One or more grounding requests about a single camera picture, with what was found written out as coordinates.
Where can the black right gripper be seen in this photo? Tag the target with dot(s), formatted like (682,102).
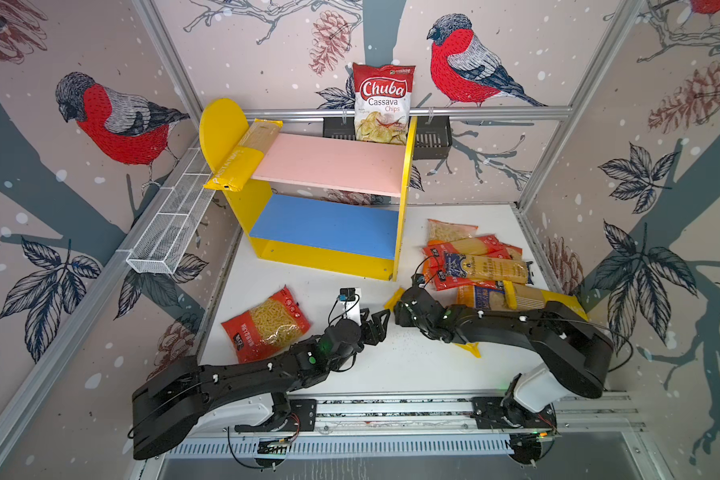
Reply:
(399,315)

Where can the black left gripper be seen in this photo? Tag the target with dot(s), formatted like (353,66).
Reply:
(373,338)

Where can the yellow Pastatime spaghetti bag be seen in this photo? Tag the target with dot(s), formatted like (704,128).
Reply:
(470,347)
(245,157)
(521,297)

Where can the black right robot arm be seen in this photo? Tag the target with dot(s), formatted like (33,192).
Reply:
(575,354)

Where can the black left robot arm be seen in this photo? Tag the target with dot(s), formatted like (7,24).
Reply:
(167,407)

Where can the red short pasta bag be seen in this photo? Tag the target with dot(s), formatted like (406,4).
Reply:
(434,272)

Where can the blue orange pasta bag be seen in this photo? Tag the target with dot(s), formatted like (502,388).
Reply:
(481,298)

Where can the yellow pink blue shelf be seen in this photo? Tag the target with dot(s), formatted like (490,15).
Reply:
(322,203)

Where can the red spaghetti bag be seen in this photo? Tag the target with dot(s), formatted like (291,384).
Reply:
(487,245)

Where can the blue spaghetti bag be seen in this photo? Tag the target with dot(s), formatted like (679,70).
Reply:
(483,268)

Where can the orange macaroni bag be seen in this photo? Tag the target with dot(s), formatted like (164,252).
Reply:
(442,232)

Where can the red macaroni bag left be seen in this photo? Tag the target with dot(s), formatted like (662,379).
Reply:
(266,329)

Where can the Chuba cassava chips bag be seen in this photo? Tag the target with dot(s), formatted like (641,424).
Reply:
(382,102)

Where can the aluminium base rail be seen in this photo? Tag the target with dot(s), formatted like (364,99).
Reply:
(339,427)

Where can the black wall basket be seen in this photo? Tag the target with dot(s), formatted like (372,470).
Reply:
(433,138)

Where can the white wire basket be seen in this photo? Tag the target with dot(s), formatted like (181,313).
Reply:
(167,237)

